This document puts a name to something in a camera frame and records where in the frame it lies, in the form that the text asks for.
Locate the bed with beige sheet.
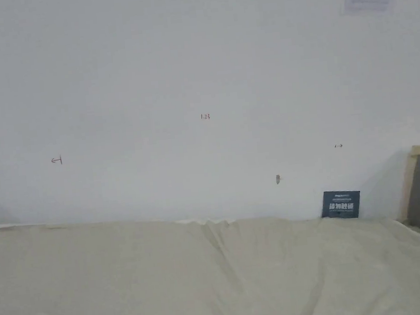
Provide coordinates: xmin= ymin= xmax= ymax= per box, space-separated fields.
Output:
xmin=0 ymin=182 xmax=420 ymax=315

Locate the dark blue sign card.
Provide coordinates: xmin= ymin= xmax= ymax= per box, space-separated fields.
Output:
xmin=318 ymin=188 xmax=363 ymax=222

